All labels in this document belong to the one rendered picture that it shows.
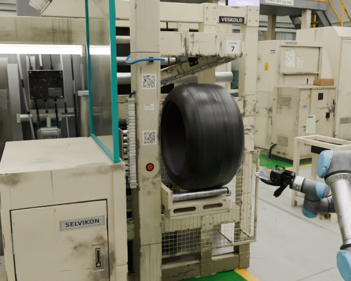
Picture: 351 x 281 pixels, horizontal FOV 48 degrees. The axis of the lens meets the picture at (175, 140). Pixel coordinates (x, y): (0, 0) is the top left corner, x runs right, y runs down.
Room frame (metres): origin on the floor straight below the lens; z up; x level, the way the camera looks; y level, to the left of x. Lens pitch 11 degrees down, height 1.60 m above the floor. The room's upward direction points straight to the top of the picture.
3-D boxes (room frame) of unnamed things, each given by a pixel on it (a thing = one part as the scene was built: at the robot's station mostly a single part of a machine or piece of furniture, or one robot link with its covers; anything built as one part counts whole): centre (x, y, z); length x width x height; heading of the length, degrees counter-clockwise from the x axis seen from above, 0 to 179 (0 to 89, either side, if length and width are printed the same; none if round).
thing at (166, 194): (2.13, 0.09, 0.90); 0.40 x 0.03 x 0.10; 20
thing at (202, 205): (2.06, -0.12, 0.84); 0.36 x 0.09 x 0.06; 110
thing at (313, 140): (4.14, -1.63, 0.40); 0.60 x 0.35 x 0.80; 30
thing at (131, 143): (2.03, 0.23, 1.19); 0.05 x 0.04 x 0.48; 20
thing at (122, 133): (2.47, 0.26, 1.05); 0.20 x 0.15 x 0.30; 110
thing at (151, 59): (2.08, 0.16, 1.62); 0.19 x 0.19 x 0.06; 20
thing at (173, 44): (2.51, -0.09, 1.71); 0.61 x 0.25 x 0.15; 110
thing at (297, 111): (6.58, -2.16, 0.62); 0.91 x 0.58 x 1.25; 120
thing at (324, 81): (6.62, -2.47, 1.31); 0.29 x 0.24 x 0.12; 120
